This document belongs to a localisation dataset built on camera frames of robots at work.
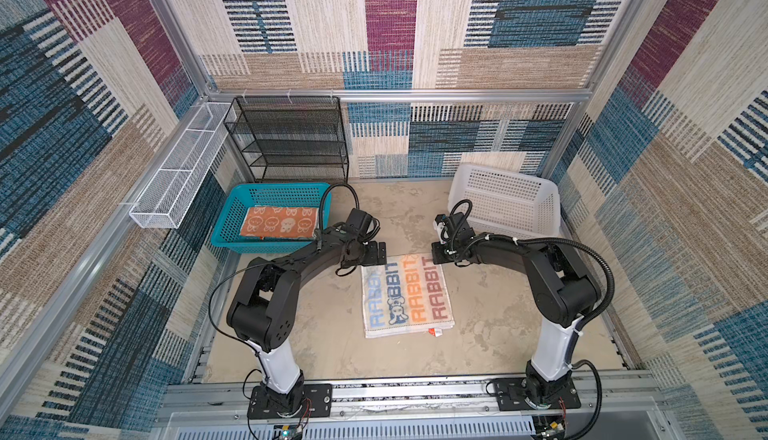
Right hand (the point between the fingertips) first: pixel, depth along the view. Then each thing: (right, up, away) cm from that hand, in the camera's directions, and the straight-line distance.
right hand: (437, 255), depth 99 cm
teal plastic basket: (-68, +7, 0) cm, 69 cm away
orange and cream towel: (-53, +10, +6) cm, 55 cm away
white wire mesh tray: (-83, +18, -7) cm, 85 cm away
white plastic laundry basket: (+28, +17, +13) cm, 35 cm away
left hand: (-20, +1, -6) cm, 21 cm away
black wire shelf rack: (-50, +40, +9) cm, 65 cm away
